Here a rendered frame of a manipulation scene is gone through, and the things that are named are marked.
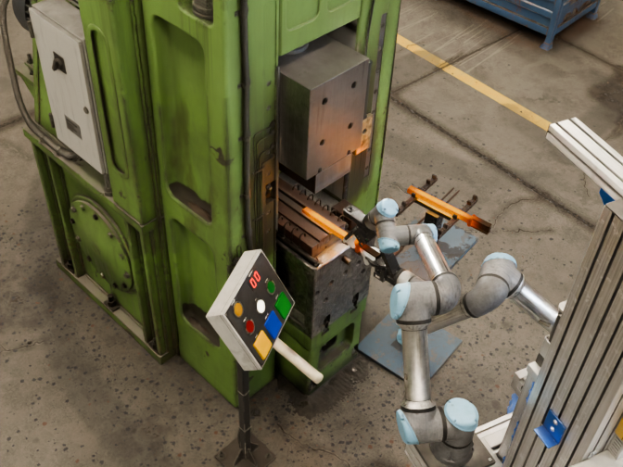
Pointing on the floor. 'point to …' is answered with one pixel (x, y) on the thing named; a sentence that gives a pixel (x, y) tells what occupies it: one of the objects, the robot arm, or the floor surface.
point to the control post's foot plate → (234, 456)
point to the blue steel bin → (542, 14)
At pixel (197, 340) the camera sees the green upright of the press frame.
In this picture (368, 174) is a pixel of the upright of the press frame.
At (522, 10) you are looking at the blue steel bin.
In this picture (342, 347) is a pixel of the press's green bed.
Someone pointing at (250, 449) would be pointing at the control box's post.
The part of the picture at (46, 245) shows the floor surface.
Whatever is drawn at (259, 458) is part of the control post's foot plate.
